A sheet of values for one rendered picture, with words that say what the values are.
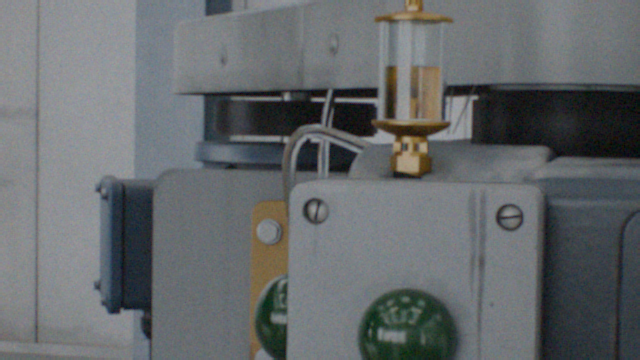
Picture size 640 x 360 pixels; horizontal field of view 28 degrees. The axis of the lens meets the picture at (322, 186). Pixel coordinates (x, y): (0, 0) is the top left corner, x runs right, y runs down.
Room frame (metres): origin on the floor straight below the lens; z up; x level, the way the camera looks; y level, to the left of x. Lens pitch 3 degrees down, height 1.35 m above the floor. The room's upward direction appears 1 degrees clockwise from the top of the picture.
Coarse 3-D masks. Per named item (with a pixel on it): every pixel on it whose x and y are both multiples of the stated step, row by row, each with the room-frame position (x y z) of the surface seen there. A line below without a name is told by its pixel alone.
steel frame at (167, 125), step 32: (160, 0) 5.41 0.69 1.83; (192, 0) 5.38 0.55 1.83; (224, 0) 5.76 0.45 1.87; (160, 32) 5.41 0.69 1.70; (160, 64) 5.41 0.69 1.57; (160, 96) 5.41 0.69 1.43; (192, 96) 5.38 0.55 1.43; (224, 96) 5.76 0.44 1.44; (160, 128) 5.41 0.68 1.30; (192, 128) 5.38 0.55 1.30; (160, 160) 5.40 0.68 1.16; (192, 160) 5.38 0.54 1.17
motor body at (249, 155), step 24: (216, 144) 0.89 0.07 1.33; (240, 144) 0.88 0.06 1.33; (264, 144) 0.88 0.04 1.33; (312, 144) 0.88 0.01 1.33; (336, 144) 0.89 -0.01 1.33; (216, 168) 0.91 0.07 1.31; (240, 168) 0.89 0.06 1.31; (264, 168) 0.88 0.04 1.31; (312, 168) 0.88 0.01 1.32; (336, 168) 0.88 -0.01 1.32
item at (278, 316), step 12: (288, 276) 0.41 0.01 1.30; (264, 288) 0.41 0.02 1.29; (276, 288) 0.40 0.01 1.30; (288, 288) 0.40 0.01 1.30; (264, 300) 0.40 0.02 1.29; (276, 300) 0.40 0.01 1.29; (264, 312) 0.40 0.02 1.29; (276, 312) 0.40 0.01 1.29; (264, 324) 0.40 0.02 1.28; (276, 324) 0.40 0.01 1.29; (264, 336) 0.40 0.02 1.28; (276, 336) 0.40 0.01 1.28; (264, 348) 0.40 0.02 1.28; (276, 348) 0.40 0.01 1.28
